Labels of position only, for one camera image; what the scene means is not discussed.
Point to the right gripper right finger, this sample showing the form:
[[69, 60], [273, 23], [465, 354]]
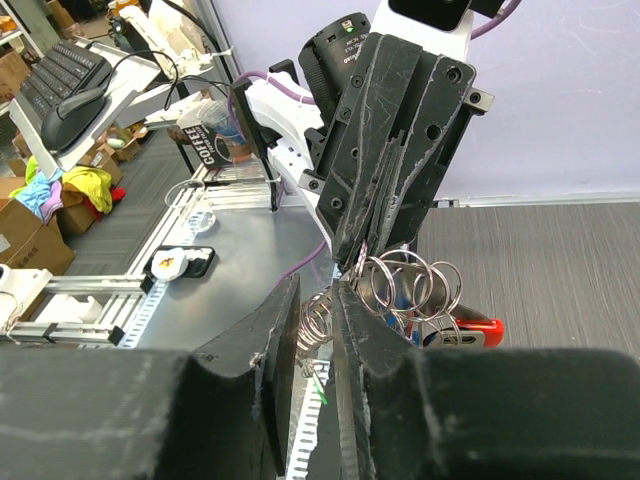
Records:
[[464, 413]]

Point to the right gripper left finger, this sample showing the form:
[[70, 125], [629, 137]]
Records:
[[220, 411]]

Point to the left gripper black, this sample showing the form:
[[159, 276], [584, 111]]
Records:
[[380, 187]]

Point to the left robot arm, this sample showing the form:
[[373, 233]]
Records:
[[276, 109]]

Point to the green key tag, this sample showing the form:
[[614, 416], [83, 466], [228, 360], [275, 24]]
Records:
[[319, 388]]

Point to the black computer mouse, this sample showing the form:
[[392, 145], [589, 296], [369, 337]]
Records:
[[63, 125]]

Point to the black keyboard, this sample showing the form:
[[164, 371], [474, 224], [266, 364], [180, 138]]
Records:
[[65, 70]]

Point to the white slotted cable duct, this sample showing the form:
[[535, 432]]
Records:
[[306, 405]]

